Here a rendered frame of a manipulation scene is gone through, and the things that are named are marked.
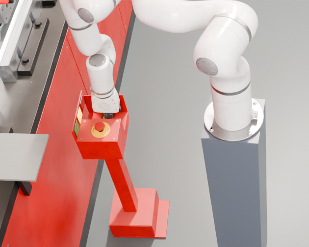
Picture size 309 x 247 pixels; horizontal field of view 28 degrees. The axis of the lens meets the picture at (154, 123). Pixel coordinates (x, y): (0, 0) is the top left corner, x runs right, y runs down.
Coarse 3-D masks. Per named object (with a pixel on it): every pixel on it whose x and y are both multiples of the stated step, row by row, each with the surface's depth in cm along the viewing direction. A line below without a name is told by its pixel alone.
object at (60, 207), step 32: (128, 0) 360; (128, 32) 363; (64, 64) 256; (64, 96) 257; (64, 128) 257; (64, 160) 258; (96, 160) 303; (32, 192) 225; (64, 192) 258; (96, 192) 305; (32, 224) 225; (64, 224) 259
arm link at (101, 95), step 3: (90, 87) 225; (114, 87) 226; (111, 90) 223; (93, 93) 224; (96, 93) 222; (105, 93) 222; (108, 93) 223; (111, 93) 224; (96, 96) 224; (99, 96) 223; (102, 96) 223; (105, 96) 223; (108, 96) 224
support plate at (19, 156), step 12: (0, 144) 205; (12, 144) 204; (24, 144) 203; (36, 144) 202; (0, 156) 201; (12, 156) 201; (24, 156) 200; (36, 156) 199; (0, 168) 198; (12, 168) 198; (24, 168) 197; (36, 168) 196; (12, 180) 196; (24, 180) 195
